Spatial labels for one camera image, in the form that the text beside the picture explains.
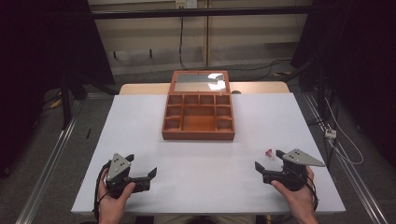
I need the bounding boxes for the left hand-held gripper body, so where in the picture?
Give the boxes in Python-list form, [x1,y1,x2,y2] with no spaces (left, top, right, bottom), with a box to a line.
[105,152,152,200]

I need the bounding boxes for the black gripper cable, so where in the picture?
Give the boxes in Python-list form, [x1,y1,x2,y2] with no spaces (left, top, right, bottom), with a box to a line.
[292,169,319,213]
[92,160,112,222]

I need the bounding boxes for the white wall socket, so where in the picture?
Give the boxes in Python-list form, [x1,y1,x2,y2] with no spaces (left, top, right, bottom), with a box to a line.
[175,0,199,10]

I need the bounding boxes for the black metal stand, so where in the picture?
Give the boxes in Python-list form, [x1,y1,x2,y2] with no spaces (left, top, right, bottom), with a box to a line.
[281,59,335,169]
[59,73,88,131]

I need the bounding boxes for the black hanging wall cable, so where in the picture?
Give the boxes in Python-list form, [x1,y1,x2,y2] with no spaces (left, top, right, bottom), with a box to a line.
[177,16,190,72]

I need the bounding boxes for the person's right hand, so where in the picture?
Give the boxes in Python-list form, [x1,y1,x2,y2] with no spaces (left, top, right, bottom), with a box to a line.
[270,165,318,217]

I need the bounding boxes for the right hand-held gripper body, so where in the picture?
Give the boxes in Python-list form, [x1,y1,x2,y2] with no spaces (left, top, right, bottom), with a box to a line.
[262,147,327,192]

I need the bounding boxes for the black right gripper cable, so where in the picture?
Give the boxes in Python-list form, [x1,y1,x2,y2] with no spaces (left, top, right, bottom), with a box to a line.
[292,169,319,213]

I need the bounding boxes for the black horizontal bar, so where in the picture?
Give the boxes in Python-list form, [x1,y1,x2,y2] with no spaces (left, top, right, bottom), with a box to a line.
[89,5,313,21]

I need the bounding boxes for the dark curtain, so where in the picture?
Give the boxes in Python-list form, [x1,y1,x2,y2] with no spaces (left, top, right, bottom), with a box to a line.
[290,0,396,169]
[0,0,116,178]

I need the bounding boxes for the white cable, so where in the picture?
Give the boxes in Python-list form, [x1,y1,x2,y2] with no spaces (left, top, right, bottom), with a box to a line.
[323,96,364,166]

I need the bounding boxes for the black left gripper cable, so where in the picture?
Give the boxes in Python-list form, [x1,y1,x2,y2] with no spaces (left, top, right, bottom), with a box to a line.
[92,160,112,222]

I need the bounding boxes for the wooden jewelry box with mirror lid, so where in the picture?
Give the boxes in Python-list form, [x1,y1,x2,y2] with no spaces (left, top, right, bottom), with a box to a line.
[161,69,236,142]

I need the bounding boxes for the metal floor rail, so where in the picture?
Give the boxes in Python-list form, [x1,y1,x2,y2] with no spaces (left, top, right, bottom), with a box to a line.
[302,92,389,224]
[14,92,117,224]

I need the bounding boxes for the beige wooden table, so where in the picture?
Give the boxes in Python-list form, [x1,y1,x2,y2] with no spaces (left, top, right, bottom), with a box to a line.
[119,80,290,96]

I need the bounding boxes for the small clear bag red item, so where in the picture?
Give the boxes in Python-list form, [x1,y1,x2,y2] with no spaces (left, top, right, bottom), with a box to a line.
[263,148,280,166]

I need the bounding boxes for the black floor cable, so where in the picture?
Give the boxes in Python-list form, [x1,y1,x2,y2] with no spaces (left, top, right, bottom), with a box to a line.
[186,58,293,82]

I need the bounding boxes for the person's left hand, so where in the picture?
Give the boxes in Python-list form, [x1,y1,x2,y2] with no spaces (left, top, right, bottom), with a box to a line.
[97,181,137,218]

